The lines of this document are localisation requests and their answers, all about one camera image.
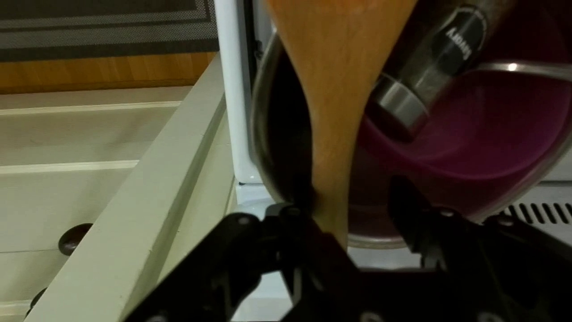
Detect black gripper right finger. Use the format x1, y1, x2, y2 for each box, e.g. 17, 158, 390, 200
365, 176, 572, 322

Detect wooden spoon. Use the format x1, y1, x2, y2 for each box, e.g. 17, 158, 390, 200
265, 0, 419, 246

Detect silver metal bowl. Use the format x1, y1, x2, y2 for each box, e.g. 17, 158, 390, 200
253, 37, 571, 248

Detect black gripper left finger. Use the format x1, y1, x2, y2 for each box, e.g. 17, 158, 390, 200
124, 203, 358, 322

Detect glass spice jar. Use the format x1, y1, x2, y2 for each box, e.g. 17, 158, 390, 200
367, 0, 517, 141

